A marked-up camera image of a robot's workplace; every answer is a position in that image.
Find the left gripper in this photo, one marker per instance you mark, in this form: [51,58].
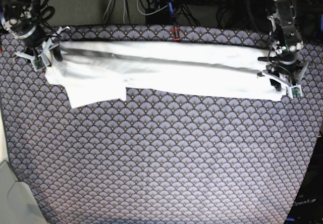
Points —
[287,69]

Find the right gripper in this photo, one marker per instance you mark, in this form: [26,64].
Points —
[37,35]

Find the white printed T-shirt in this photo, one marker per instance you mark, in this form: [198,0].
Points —
[93,72]

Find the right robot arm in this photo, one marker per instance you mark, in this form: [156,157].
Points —
[14,7]

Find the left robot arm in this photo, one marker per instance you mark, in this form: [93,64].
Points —
[284,36]

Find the red black table clamp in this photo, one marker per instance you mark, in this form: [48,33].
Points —
[176,33]

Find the black power adapter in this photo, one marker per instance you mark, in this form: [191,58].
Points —
[160,18]

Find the patterned fan-print tablecloth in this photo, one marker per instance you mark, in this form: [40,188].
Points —
[165,158]

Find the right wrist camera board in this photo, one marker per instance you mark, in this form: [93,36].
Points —
[38,64]

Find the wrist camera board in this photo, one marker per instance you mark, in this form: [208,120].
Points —
[295,91]
[38,64]

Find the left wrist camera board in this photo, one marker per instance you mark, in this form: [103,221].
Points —
[295,91]

